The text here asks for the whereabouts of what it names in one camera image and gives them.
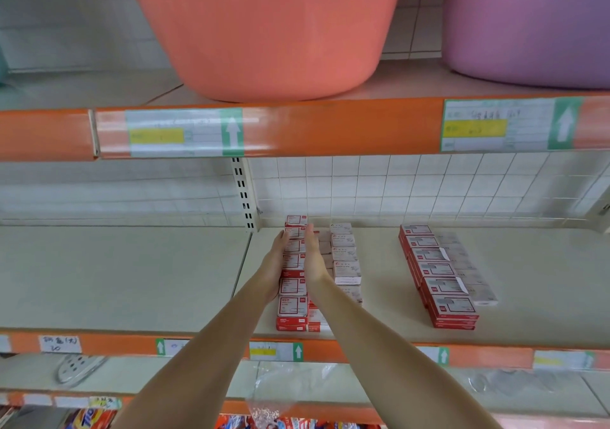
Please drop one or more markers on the person's left hand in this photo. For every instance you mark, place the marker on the person's left hand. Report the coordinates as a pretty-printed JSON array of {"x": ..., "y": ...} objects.
[{"x": 274, "y": 267}]

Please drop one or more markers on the person's right hand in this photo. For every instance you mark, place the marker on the person's right hand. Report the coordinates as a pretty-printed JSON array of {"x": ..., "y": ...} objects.
[{"x": 315, "y": 260}]

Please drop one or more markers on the white shelf with orange edges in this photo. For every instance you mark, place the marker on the white shelf with orange edges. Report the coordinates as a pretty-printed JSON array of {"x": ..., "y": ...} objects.
[{"x": 114, "y": 271}]

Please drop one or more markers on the person's right forearm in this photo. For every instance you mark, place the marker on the person's right forearm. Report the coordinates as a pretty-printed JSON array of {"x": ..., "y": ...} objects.
[{"x": 400, "y": 367}]

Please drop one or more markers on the person's left forearm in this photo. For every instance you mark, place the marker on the person's left forearm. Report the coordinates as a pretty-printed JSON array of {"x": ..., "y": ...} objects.
[{"x": 200, "y": 367}]

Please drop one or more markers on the white perforated shelf upright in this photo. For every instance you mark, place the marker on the white perforated shelf upright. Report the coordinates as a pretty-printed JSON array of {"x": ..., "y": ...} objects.
[
  {"x": 246, "y": 193},
  {"x": 600, "y": 212}
]

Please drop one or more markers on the small price label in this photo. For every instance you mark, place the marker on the small price label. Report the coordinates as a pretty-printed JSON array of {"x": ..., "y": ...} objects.
[
  {"x": 563, "y": 359},
  {"x": 434, "y": 355},
  {"x": 276, "y": 351},
  {"x": 173, "y": 347},
  {"x": 5, "y": 344}
]

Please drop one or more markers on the clear plastic bag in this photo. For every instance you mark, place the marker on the clear plastic bag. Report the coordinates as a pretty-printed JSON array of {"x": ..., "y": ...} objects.
[{"x": 286, "y": 386}]

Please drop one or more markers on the large label with green arrow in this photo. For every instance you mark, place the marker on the large label with green arrow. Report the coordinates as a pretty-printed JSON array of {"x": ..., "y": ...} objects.
[
  {"x": 185, "y": 132},
  {"x": 511, "y": 125}
]

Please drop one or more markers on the white handwritten label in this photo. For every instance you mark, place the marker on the white handwritten label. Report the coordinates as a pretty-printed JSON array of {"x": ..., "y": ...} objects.
[{"x": 60, "y": 343}]

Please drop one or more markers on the cluster of clear glasses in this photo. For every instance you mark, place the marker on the cluster of clear glasses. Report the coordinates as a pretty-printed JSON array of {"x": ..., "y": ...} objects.
[{"x": 515, "y": 380}]

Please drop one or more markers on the orange plastic basin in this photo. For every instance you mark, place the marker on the orange plastic basin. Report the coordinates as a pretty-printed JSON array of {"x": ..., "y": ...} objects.
[{"x": 267, "y": 29}]

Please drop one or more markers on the pile of small colourful packets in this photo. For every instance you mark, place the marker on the pile of small colourful packets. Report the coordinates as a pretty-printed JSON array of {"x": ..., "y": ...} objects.
[{"x": 91, "y": 417}]

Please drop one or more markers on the purple plastic basin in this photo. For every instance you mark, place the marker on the purple plastic basin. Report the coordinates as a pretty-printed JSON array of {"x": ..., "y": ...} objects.
[{"x": 534, "y": 24}]

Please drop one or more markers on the teal plastic basin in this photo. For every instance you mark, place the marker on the teal plastic basin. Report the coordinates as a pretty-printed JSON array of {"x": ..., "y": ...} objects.
[{"x": 4, "y": 67}]

